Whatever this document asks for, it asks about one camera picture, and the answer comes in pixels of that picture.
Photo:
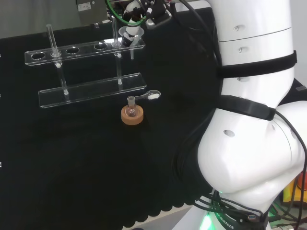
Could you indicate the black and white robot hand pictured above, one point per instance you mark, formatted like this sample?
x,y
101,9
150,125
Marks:
x,y
132,31

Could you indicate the clear acrylic funnel stand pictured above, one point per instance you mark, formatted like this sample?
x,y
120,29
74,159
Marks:
x,y
96,88

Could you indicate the glass weighing funnel with powder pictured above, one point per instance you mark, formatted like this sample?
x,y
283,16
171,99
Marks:
x,y
153,96

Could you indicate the grey metal box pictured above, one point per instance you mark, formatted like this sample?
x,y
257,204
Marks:
x,y
91,10

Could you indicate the small round-bottom glass flask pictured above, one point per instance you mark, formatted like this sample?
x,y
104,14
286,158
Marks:
x,y
131,99

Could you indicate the black bench cloth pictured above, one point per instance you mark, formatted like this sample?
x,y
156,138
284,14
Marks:
x,y
72,155

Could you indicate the yellow stop button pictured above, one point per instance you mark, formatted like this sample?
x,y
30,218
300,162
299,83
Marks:
x,y
287,194

